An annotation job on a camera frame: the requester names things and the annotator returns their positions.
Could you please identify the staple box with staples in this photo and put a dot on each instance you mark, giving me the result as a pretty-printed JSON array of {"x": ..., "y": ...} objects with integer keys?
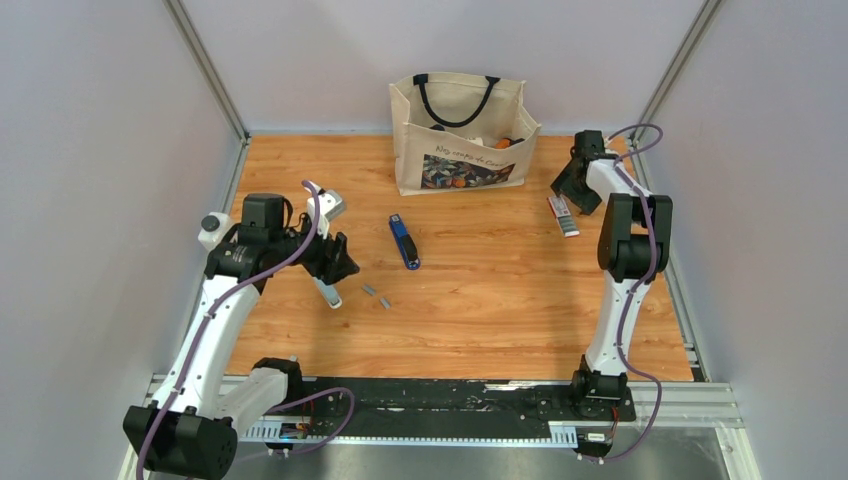
[{"x": 563, "y": 216}]

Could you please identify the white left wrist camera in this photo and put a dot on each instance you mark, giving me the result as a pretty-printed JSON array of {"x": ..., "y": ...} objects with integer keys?
[{"x": 327, "y": 207}]

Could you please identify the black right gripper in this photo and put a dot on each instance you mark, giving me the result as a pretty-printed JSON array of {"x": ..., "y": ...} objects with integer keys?
[{"x": 564, "y": 183}]

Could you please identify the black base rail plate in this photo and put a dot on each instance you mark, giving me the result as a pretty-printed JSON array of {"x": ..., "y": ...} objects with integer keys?
[{"x": 407, "y": 408}]

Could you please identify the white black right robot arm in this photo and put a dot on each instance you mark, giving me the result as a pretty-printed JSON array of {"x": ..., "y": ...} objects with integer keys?
[{"x": 633, "y": 249}]

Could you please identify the beige canvas tote bag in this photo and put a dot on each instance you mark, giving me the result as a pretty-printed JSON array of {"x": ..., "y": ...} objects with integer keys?
[{"x": 445, "y": 127}]

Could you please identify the blue black stapler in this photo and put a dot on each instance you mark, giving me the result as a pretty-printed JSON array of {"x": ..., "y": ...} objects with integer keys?
[{"x": 406, "y": 246}]

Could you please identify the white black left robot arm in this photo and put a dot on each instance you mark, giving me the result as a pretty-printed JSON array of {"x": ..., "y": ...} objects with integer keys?
[{"x": 189, "y": 428}]

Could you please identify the white plastic bottle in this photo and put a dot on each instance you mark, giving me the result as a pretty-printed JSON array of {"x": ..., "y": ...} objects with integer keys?
[{"x": 214, "y": 227}]

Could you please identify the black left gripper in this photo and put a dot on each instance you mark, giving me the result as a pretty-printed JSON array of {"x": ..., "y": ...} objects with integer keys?
[{"x": 331, "y": 262}]

